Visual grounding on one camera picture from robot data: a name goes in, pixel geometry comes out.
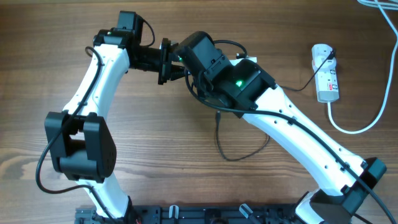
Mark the white USB charger plug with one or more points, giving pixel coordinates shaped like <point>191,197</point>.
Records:
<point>324,62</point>

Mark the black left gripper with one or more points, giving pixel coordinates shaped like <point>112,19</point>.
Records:
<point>166,70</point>

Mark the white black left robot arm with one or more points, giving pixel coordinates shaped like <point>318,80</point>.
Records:
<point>79,141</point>

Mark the white power strip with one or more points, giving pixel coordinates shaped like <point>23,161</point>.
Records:
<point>326,82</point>

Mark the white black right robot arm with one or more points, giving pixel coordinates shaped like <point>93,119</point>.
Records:
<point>242,87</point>

